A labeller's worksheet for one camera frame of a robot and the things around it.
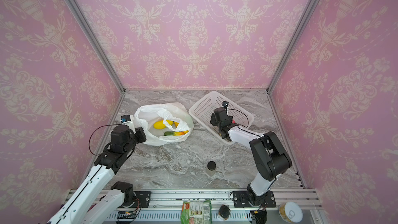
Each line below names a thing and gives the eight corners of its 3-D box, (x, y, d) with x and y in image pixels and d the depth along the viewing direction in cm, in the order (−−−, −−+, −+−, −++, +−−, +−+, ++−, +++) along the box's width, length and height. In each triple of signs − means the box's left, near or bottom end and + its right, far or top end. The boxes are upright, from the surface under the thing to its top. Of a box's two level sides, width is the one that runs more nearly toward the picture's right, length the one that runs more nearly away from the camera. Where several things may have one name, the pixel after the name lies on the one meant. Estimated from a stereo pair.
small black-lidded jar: (206, 176, 83) (207, 170, 75) (206, 167, 86) (206, 160, 78) (214, 176, 83) (216, 170, 75) (214, 167, 86) (215, 161, 78)
